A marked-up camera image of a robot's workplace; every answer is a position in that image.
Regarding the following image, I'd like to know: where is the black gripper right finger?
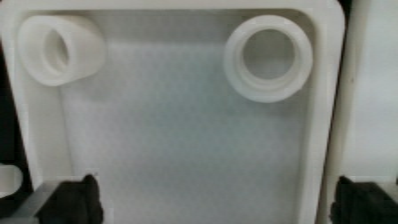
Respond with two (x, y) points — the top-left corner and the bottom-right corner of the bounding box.
(331, 176), (398, 224)

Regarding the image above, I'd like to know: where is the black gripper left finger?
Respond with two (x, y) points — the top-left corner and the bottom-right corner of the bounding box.
(11, 173), (107, 224)

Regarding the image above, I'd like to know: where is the white right obstacle bar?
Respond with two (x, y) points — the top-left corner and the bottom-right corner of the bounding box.
(317, 0), (398, 224)

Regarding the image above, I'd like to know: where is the white desk top panel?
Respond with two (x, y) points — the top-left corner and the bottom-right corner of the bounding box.
(0, 0), (345, 224)

